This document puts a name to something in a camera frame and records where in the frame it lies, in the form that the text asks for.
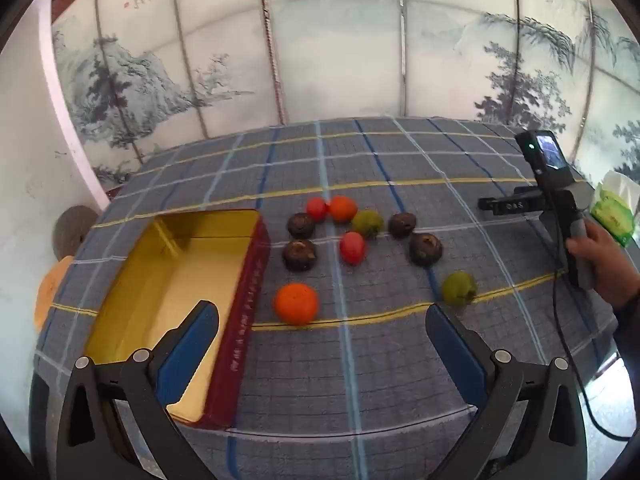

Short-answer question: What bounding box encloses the green tissue packet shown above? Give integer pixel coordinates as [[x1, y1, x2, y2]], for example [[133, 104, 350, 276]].
[[590, 170, 637, 248]]

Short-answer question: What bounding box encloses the red and gold tin box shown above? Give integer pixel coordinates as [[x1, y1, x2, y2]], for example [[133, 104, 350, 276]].
[[84, 209, 272, 430]]

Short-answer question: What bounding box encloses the green round fruit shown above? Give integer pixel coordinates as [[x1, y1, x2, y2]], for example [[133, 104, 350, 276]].
[[441, 271, 478, 307], [350, 210, 385, 239]]

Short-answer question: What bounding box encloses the person's right hand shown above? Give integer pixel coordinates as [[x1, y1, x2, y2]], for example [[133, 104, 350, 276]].
[[565, 220, 640, 311]]

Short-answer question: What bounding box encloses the grey round seat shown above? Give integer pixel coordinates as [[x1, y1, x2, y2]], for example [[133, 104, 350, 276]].
[[52, 205, 99, 262]]

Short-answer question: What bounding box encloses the landscape painted folding screen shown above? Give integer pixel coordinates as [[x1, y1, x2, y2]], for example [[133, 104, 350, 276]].
[[50, 0, 640, 186]]

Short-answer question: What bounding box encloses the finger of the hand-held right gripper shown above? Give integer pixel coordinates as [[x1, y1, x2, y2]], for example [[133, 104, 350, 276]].
[[478, 196, 540, 214]]

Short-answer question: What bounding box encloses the small orange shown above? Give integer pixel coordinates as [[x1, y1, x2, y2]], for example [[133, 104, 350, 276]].
[[327, 195, 359, 224]]

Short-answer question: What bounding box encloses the black cable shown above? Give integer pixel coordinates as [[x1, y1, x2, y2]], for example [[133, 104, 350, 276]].
[[550, 220, 640, 443]]

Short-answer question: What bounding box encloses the grey plaid tablecloth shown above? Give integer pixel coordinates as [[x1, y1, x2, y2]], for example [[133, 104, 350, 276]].
[[32, 116, 621, 480]]

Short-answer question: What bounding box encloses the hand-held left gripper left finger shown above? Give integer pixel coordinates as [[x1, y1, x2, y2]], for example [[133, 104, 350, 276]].
[[55, 300, 221, 480]]

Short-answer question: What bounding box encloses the large orange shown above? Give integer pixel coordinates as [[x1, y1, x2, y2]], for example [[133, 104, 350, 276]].
[[273, 282, 320, 325]]

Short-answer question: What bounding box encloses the dark brown round fruit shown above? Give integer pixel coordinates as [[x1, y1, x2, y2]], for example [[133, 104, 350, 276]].
[[282, 239, 318, 273], [388, 212, 417, 239], [409, 233, 444, 267], [287, 212, 316, 239]]

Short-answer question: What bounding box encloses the person's right forearm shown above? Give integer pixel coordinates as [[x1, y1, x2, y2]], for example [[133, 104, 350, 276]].
[[612, 290, 640, 376]]

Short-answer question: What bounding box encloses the orange round seat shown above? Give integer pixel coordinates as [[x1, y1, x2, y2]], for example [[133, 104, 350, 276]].
[[34, 256, 76, 333]]

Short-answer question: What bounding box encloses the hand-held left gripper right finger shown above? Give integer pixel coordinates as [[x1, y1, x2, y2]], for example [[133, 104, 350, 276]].
[[425, 303, 588, 480]]

